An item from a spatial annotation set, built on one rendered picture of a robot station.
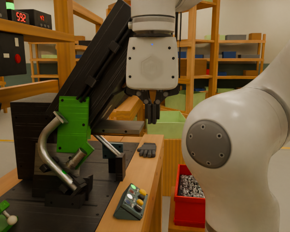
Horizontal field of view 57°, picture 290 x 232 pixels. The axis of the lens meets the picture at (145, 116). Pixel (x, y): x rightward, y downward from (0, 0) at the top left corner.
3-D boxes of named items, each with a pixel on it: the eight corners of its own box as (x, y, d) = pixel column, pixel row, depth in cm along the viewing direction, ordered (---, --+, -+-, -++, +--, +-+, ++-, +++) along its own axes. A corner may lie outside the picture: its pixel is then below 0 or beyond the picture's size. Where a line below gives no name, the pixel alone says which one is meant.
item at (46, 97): (83, 157, 142) (80, 93, 135) (57, 182, 113) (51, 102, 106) (50, 155, 145) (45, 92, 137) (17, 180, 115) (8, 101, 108)
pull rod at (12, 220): (20, 222, 80) (17, 204, 79) (14, 227, 78) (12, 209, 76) (2, 220, 81) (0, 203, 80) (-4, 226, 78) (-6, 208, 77)
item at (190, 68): (185, 165, 360) (191, -28, 310) (105, 130, 543) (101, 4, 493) (211, 157, 391) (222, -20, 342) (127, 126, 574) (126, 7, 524)
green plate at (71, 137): (93, 151, 106) (95, 99, 107) (85, 153, 98) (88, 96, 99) (65, 150, 107) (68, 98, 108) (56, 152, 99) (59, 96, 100)
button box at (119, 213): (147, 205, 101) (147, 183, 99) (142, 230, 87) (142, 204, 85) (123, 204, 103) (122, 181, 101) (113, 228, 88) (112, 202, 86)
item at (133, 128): (144, 127, 124) (144, 120, 123) (139, 137, 108) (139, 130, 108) (64, 124, 129) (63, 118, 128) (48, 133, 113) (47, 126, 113)
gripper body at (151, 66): (122, 28, 49) (124, 89, 51) (179, 27, 48) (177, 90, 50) (130, 32, 56) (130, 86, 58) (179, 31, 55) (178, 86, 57)
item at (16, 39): (28, 74, 106) (24, 34, 103) (0, 77, 90) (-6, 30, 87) (-1, 73, 108) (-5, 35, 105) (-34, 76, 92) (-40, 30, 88)
